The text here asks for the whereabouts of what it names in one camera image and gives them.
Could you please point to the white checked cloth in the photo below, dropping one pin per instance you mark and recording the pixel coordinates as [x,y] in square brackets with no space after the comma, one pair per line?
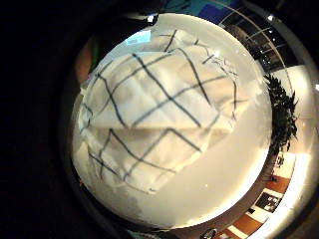
[156,109]

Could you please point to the green potted plant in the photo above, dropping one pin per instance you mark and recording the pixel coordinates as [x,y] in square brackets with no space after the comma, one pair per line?
[281,113]

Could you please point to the the person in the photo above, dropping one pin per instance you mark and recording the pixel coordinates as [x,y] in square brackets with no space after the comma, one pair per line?
[83,63]

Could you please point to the black framed picture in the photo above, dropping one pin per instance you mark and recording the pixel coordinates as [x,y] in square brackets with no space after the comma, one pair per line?
[267,201]

